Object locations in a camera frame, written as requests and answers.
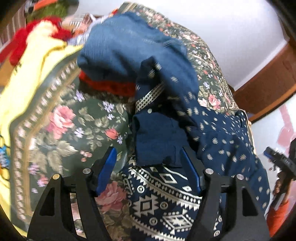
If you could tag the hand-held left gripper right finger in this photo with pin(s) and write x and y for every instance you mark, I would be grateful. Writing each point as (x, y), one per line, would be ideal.
(193, 173)

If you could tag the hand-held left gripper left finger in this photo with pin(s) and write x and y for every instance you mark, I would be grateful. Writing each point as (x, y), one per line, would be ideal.
(107, 171)

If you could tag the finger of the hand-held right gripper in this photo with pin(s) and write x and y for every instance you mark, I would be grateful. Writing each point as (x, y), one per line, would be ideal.
(271, 154)

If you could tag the navy patterned dress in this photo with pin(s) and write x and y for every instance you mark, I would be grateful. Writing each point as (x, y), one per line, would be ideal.
(219, 129)

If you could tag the person's right hand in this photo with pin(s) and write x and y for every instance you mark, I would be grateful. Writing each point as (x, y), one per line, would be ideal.
(281, 185)

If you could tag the floral bedspread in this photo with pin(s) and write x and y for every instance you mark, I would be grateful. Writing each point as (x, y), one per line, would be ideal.
(57, 129)

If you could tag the wooden door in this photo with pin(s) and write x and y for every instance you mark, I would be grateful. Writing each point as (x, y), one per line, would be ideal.
(266, 88)

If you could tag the red knitted garment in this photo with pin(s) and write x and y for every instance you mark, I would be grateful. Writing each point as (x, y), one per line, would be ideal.
(108, 87)

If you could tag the blue denim garment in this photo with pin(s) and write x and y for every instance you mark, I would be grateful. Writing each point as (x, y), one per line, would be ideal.
(120, 51)

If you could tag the yellow cloth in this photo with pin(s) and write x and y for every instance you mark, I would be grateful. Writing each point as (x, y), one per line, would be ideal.
(30, 69)

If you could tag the striped pillow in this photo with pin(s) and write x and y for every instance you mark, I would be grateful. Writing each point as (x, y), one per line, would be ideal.
(81, 23)

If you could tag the red fuzzy garment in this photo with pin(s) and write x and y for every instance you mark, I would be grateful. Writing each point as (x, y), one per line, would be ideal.
(20, 44)

